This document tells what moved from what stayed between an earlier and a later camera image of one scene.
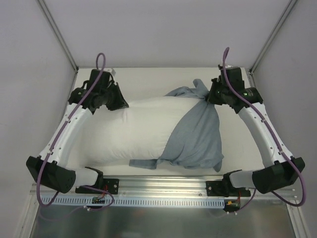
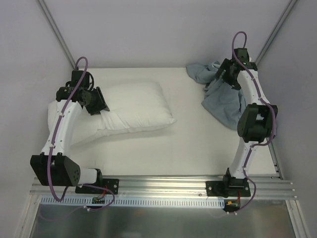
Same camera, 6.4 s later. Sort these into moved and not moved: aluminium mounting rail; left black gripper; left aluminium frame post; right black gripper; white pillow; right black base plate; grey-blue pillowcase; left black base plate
Moved: left black gripper; right black gripper; grey-blue pillowcase; white pillow
Not moved: aluminium mounting rail; right black base plate; left black base plate; left aluminium frame post
